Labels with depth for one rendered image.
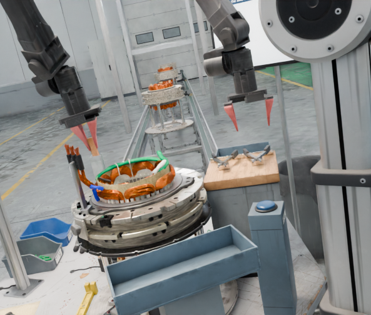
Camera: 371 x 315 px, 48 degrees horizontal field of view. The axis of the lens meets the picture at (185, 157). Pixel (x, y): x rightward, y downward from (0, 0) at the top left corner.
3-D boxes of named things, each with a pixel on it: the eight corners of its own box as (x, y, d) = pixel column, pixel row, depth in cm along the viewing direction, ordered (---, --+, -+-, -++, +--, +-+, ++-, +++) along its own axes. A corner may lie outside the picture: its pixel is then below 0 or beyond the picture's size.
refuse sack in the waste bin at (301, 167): (274, 211, 281) (267, 162, 271) (331, 200, 280) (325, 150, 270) (289, 237, 243) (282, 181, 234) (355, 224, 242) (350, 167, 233)
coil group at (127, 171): (115, 180, 108) (111, 165, 107) (133, 177, 108) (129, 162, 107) (111, 186, 104) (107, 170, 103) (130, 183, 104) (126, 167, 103)
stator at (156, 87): (154, 107, 337) (149, 83, 332) (181, 103, 333) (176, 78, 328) (148, 112, 317) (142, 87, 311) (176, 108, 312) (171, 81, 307)
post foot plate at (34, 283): (45, 280, 132) (44, 279, 131) (24, 298, 124) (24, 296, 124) (24, 279, 135) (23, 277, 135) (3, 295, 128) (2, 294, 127)
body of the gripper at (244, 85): (229, 100, 113) (224, 73, 111) (266, 92, 111) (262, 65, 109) (228, 104, 107) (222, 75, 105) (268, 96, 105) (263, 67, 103)
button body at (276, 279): (264, 315, 96) (247, 215, 89) (268, 296, 102) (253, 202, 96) (295, 316, 94) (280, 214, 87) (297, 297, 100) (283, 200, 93)
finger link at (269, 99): (249, 125, 114) (244, 92, 112) (276, 121, 113) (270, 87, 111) (250, 131, 108) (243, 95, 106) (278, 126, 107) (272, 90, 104)
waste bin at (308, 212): (279, 239, 286) (268, 162, 271) (333, 229, 285) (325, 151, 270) (294, 267, 250) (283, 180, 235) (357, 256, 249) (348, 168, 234)
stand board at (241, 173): (211, 166, 125) (210, 159, 124) (276, 157, 121) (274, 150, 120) (204, 191, 106) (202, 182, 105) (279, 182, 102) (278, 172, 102)
